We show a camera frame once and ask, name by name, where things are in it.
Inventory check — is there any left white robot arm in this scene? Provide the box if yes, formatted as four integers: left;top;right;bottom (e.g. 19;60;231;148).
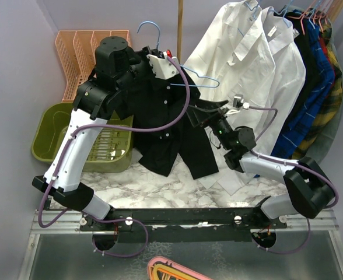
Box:
32;36;170;230

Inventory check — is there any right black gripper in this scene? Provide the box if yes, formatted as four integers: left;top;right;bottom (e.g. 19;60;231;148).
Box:
183;98;233;151

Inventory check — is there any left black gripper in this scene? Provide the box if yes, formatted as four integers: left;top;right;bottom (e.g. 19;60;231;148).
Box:
116;45;161;93

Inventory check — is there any black hanging shirt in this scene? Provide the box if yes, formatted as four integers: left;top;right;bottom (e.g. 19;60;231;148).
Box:
285;12;320;122

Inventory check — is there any white shirt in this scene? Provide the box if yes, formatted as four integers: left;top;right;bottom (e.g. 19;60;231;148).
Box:
197;6;306;196
184;1;275;107

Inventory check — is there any peach plastic file organizer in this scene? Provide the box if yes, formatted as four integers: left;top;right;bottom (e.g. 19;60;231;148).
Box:
55;30;131;102

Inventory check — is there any black shirt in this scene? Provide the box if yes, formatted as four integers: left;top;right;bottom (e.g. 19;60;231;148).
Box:
113;65;219;180
285;12;320;122

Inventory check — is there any light blue hanger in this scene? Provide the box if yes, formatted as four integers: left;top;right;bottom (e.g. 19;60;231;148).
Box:
136;20;221;89

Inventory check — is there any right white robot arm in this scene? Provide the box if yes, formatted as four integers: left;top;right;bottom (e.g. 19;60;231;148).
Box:
187;100;339;228

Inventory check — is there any yellow plaid shirt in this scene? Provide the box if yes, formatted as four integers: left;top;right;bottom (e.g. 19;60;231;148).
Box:
292;20;343;162

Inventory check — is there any black mounting rail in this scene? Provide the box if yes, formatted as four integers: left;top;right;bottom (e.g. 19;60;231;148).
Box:
80;207;286;243

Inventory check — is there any pink hanger stack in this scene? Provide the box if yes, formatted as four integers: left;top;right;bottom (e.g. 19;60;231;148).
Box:
147;256;210;279

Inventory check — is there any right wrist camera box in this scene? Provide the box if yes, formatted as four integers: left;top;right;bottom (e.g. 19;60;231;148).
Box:
227;94;250;115

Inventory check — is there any front white shirt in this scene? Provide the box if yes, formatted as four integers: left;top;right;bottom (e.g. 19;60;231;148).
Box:
184;1;275;107

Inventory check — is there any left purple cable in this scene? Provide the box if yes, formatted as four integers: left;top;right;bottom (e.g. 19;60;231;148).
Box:
36;55;191;258

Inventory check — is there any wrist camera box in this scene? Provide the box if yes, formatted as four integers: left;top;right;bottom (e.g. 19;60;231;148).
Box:
146;54;179;80
227;94;250;115

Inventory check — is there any wooden rack pole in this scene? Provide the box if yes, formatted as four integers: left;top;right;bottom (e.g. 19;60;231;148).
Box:
177;0;184;61

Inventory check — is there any olive green plastic basin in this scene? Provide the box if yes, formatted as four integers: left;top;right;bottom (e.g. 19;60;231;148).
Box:
31;102;133;173

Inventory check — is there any blue plaid shirt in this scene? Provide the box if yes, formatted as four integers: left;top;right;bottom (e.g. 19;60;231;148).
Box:
271;9;334;158

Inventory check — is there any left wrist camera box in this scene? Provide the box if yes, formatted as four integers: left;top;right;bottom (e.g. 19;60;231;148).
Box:
146;54;179;80

